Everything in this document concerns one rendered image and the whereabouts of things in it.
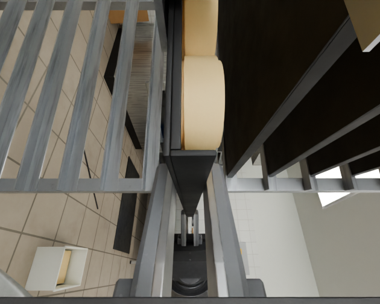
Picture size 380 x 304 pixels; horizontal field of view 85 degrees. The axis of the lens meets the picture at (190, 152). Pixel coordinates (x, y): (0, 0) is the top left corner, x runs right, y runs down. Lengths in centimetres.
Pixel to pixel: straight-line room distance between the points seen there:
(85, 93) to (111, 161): 21
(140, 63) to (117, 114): 184
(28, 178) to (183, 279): 41
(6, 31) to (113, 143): 52
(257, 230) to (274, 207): 60
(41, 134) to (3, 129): 10
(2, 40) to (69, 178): 50
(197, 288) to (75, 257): 138
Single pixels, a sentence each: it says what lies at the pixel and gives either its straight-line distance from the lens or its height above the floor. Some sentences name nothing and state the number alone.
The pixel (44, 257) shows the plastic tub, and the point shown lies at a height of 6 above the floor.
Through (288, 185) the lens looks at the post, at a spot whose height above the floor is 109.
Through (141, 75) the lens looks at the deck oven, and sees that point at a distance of 223.
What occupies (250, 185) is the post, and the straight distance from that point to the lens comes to 49.
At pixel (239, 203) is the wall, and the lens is 442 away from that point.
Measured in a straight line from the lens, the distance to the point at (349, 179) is 57.
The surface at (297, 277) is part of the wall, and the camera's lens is 452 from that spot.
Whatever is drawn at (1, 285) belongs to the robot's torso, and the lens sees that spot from 39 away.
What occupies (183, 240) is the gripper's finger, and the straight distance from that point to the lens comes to 41.
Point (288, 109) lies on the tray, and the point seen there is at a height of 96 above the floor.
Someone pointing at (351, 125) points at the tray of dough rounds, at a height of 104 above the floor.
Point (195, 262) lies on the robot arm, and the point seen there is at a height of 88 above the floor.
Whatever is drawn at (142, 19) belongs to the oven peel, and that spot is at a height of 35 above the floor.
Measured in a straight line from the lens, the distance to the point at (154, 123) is 53.
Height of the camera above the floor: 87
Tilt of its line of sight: level
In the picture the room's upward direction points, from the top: 90 degrees clockwise
